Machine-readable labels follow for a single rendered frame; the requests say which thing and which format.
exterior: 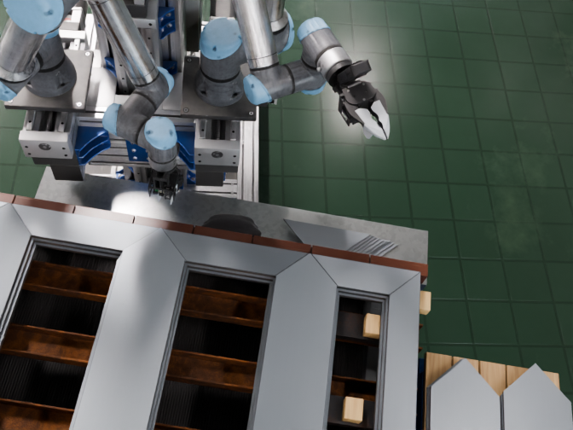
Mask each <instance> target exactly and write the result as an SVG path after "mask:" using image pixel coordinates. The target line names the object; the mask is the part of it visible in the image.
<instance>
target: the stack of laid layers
mask: <svg viewBox="0 0 573 430"><path fill-rule="evenodd" d="M37 247H45V248H50V249H55V250H61V251H66V252H71V253H81V254H86V255H91V256H96V257H102V258H107V259H117V260H118V261H117V264H116V267H115V270H114V273H113V279H112V281H111V285H110V288H109V291H108V294H107V299H106V303H105V305H104V309H103V312H102V315H101V320H100V323H99V327H98V329H97V333H96V336H95V341H94V345H93V347H92V351H91V354H90V359H89V362H88V365H87V369H86V371H85V375H84V380H83V383H82V386H81V389H80V393H79V395H78V401H77V404H76V407H75V410H74V413H73V417H72V422H71V425H70V428H69V430H72V429H73V425H74V422H75V419H76V415H77V413H78V407H79V404H80V401H81V397H82V395H83V391H84V386H85V382H86V380H87V376H88V373H89V370H90V365H91V361H92V358H93V355H94V352H95V348H96V343H97V341H98V337H99V333H100V331H101V326H102V322H103V319H104V316H105V313H106V309H107V304H108V301H109V298H110V294H111V292H112V288H113V283H114V279H115V276H116V273H117V270H118V267H119V261H120V259H121V255H122V252H123V250H122V251H121V250H116V249H111V248H105V247H96V246H91V245H85V244H80V243H75V242H70V241H60V240H55V239H49V238H44V237H39V236H34V235H31V237H30V239H29V242H28V244H27V247H26V250H25V253H24V256H23V258H22V260H21V263H20V267H19V269H18V272H17V275H16V277H15V279H14V284H13V286H12V288H11V291H10V293H9V297H8V300H7V302H6V305H5V307H4V310H3V314H2V316H1V319H0V350H1V348H2V345H3V341H4V338H5V336H6V333H7V331H8V328H9V325H10V322H11V319H12V316H13V314H14V310H15V307H16V305H17V302H18V300H19V297H20V293H21V290H22V288H23V286H24V283H25V280H26V276H27V274H28V271H29V269H30V266H31V263H32V260H33V257H34V254H35V252H36V250H37ZM189 272H194V273H200V274H205V275H210V276H220V277H225V278H230V279H235V280H241V281H246V282H255V283H261V284H266V285H269V292H268V298H267V303H266V309H265V314H264V320H263V330H262V336H261V341H260V347H259V353H258V363H257V368H256V374H255V380H254V386H253V391H252V401H251V407H250V413H249V418H248V423H247V430H252V429H253V423H254V417H255V412H256V406H257V401H258V389H259V384H260V378H261V373H262V367H263V356H264V350H265V345H266V339H267V333H268V327H269V317H270V311H271V305H272V299H273V293H274V288H275V277H276V276H271V275H265V274H260V273H255V272H250V271H244V270H235V269H230V268H224V267H219V266H214V265H208V264H199V263H194V262H188V261H186V260H185V263H184V266H183V271H182V277H181V281H180V285H179V289H178V293H177V300H176V303H175V308H174V311H173V315H172V319H171V326H170V330H169V333H168V338H167V341H166V346H165V352H164V356H163V360H162V364H161V368H160V372H159V378H158V383H157V386H156V390H155V394H154V398H153V405H152V409H151V413H150V416H149V421H148V427H147V430H154V427H155V422H156V419H157V414H158V411H159V404H160V400H161V396H162V392H163V388H164V384H165V377H166V373H167V369H168V365H169V362H170V357H171V350H172V347H173V342H174V339H175V334H176V331H177V324H178V319H179V316H180V311H181V308H182V301H183V297H184V293H185V289H186V285H187V281H188V274H189ZM339 297H344V298H349V299H359V300H364V301H369V302H374V303H380V304H381V312H380V326H379V352H378V366H377V380H376V393H375V406H374V420H373V430H382V419H383V404H384V389H385V360H386V345H387V329H388V315H389V300H390V295H389V294H383V293H374V292H368V291H363V290H358V289H353V288H343V287H338V285H337V294H336V303H335V312H334V320H333V337H332V345H331V354H330V362H329V370H328V379H327V396H326V404H325V413H324V422H323V430H327V418H328V409H329V400H330V391H331V382H332V373H333V356H334V347H335V339H336V330H337V321H338V312H339Z"/></svg>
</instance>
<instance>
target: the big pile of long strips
mask: <svg viewBox="0 0 573 430"><path fill-rule="evenodd" d="M425 430H573V421H572V410H571V402H570V400H569V399H568V398H567V397H566V396H565V395H564V394H563V393H562V392H561V391H560V390H559V389H558V388H557V387H556V386H555V385H554V383H553V382H552V381H551V380H550V379H549V378H548V377H547V375H546V374H545V373H544V372H543V371H542V370H541V369H540V368H539V366H538V365H537V364H536V363H535V364H534V365H533V366H531V367H530V368H529V369H528V370H527V371H526V372H525V373H523V374H522V375H521V376H520V377H519V378H518V379H516V380H515V381H514V382H513V383H512V384H511V385H510V386H509V387H508V388H507V389H506V390H505V391H503V393H502V394H501V396H500V397H499V396H498V395H497V394H496V392H495V391H494V390H493V389H492V388H491V386H490V385H489V384H488V383H487V382H486V381H485V379H484V378H483V377H482V376H481V375H480V374H479V373H478V372H477V371H476V370H475V369H474V367H473V366H472V365H471V364H470V363H469V361H468V360H467V359H466V358H464V359H460V360H459V361H458V362H457V363H455V364H454V365H453V366H452V367H451V368H449V369H448V370H447V371H446V372H444V373H443V374H442V375H441V376H440V377H438V378H437V379H436V380H435V381H433V382H432V383H431V384H430V385H429V386H428V387H427V388H426V409H425Z"/></svg>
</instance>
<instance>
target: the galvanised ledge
mask: <svg viewBox="0 0 573 430"><path fill-rule="evenodd" d="M148 185H149V183H140V182H135V181H130V180H124V179H119V178H114V177H104V176H99V175H95V174H89V173H85V174H84V180H83V181H66V180H55V178H54V175H53V172H52V171H51V168H50V167H48V166H46V169H45V172H44V174H43V178H42V180H41V183H40V185H39V187H38V191H37V193H36V196H35V199H40V200H50V201H55V202H60V203H66V204H71V205H75V206H85V207H90V208H95V209H101V210H106V211H111V212H121V213H126V214H131V215H135V217H136V216H142V217H147V218H157V219H162V220H167V221H172V222H178V223H183V224H192V225H193V226H194V227H195V225H197V226H202V225H203V223H204V222H205V221H207V220H208V219H209V217H210V216H212V215H215V214H224V213H226V214H237V215H243V216H247V217H249V218H252V219H253V221H254V223H255V225H256V226H257V227H258V229H259V230H260V231H261V232H262V234H261V236H263V237H268V238H274V239H279V240H284V241H294V242H298V243H302V242H301V241H300V240H299V238H298V237H297V236H296V235H295V233H294V232H293V231H292V230H291V228H290V227H289V226H288V225H287V223H286V222H285V221H284V219H289V220H293V221H299V222H304V223H308V224H318V225H322V226H327V227H333V228H337V229H342V230H351V231H356V232H362V233H366V234H371V235H373V236H374V237H376V238H380V240H386V241H390V242H394V243H393V244H397V245H398V246H396V247H394V248H393V249H391V250H390V251H389V252H388V253H386V254H385V255H383V256H382V257H386V258H391V259H400V260H405V261H410V262H415V263H421V264H427V254H428V231H426V230H417V229H411V228H406V227H401V226H395V225H390V224H381V223H376V222H371V221H366V220H361V219H355V218H346V217H340V216H335V215H331V214H326V213H320V212H311V211H305V210H300V209H295V208H290V207H284V206H276V205H270V204H265V203H260V202H255V201H249V200H240V199H235V198H230V197H225V196H220V195H210V194H205V193H200V192H194V191H189V190H185V189H179V190H178V192H177V193H176V198H175V201H172V203H171V200H166V199H165V197H164V196H162V197H161V199H160V201H159V202H157V198H158V195H153V189H152V194H151V196H150V197H149V193H148ZM283 218H284V219H283Z"/></svg>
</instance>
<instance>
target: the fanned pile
mask: <svg viewBox="0 0 573 430"><path fill-rule="evenodd" d="M283 219H284V218H283ZM284 221H285V222H286V223H287V225H288V226H289V227H290V228H291V230H292V231H293V232H294V233H295V235H296V236H297V237H298V239H299V240H300V241H301V242H302V243H303V244H309V245H311V247H312V246H313V245H314V246H319V247H329V248H334V249H339V250H345V251H350V252H355V253H365V254H369V257H370V256H371V255H375V256H380V257H382V256H383V255H385V254H386V253H388V252H389V251H390V250H391V249H393V248H394V247H396V246H398V245H397V244H393V243H394V242H390V241H386V240H380V238H376V237H374V236H373V235H371V234H366V233H362V232H356V231H351V230H342V229H337V228H333V227H327V226H322V225H318V224H308V223H304V222H299V221H293V220H289V219H284Z"/></svg>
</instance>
